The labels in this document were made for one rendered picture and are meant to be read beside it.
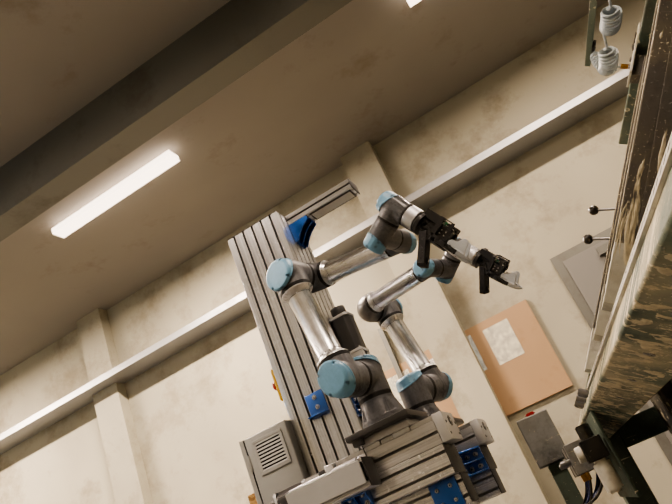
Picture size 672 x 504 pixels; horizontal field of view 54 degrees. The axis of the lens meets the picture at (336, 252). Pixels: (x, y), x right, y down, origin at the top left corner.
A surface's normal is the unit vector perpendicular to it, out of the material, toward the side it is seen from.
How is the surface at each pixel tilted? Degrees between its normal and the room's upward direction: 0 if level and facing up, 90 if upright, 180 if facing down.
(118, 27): 180
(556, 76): 90
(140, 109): 90
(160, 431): 90
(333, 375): 97
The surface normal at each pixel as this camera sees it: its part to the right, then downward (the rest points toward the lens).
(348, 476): -0.41, -0.26
